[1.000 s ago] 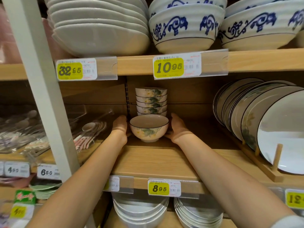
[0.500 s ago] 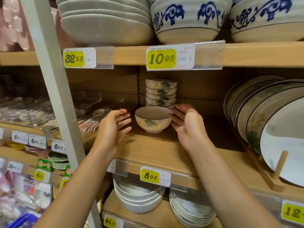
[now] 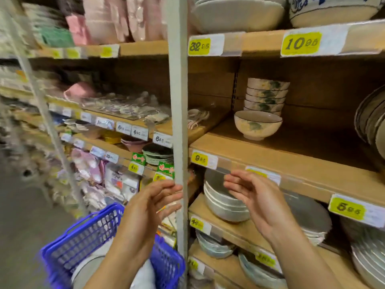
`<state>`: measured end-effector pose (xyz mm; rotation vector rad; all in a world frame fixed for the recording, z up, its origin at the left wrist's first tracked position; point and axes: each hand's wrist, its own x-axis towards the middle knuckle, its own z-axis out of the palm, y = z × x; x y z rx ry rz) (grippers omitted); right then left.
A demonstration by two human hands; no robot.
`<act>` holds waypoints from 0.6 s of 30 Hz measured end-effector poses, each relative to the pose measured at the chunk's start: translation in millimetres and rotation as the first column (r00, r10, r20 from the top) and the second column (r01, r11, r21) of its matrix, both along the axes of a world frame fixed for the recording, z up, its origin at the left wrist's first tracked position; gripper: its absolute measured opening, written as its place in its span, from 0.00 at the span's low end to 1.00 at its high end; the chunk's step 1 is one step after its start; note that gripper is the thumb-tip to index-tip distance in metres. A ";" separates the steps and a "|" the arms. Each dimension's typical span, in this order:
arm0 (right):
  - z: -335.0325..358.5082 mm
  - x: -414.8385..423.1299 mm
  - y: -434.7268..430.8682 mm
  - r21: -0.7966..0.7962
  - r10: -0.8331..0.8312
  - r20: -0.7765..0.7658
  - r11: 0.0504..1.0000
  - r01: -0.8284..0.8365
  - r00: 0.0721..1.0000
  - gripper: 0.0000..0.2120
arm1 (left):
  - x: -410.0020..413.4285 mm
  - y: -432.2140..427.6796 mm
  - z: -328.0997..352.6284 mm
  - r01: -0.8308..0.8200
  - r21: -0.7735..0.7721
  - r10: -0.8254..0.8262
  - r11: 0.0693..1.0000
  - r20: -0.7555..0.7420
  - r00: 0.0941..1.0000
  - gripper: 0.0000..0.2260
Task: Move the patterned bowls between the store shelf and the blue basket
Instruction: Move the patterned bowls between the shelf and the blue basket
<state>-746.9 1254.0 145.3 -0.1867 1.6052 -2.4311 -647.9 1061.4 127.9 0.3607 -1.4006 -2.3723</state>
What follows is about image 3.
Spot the green sign price tag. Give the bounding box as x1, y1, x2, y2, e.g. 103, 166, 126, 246
128, 153, 147, 175
153, 161, 175, 181

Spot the white price tag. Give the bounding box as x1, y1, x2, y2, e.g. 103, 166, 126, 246
131, 125, 150, 141
115, 122, 132, 136
152, 131, 174, 149

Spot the row of black-rimmed floral plates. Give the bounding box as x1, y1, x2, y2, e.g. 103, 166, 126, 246
354, 85, 385, 160

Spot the person's left hand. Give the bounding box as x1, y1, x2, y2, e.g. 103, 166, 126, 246
115, 180, 183, 259

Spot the bundle of pink ceramic spoons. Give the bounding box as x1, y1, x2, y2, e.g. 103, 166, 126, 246
188, 108, 210, 130

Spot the yellow price tag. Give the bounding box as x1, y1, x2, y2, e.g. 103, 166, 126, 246
191, 150, 219, 171
189, 215, 212, 235
188, 33, 225, 57
328, 194, 385, 228
255, 248, 282, 273
245, 166, 282, 186
280, 24, 351, 57

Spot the stack of large white bowls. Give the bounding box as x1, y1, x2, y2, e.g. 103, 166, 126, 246
203, 168, 251, 223

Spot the person's right hand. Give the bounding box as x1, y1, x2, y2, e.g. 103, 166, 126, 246
224, 170, 297, 243

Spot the white divided kids plate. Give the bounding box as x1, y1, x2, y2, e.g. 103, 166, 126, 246
104, 167, 140, 202

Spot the stack of large white dishes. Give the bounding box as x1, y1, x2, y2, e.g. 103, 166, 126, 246
189, 0, 286, 34

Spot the pink divided kids plate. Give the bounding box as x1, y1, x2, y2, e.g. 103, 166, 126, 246
71, 147, 106, 184
81, 183, 107, 208

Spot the blue shopping basket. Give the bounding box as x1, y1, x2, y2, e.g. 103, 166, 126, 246
41, 203, 186, 289

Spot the blue patterned white bowl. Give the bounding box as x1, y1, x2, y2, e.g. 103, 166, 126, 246
288, 0, 385, 28

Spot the stack of pale green plates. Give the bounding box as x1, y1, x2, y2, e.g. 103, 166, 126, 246
142, 143, 174, 166

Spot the nested row of floral bowls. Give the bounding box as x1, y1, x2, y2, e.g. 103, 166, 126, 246
71, 237, 157, 289

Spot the medium floral bowls stack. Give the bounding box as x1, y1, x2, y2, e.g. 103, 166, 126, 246
234, 110, 283, 141

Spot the clear box of spoons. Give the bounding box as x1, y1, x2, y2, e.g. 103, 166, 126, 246
81, 92, 172, 124

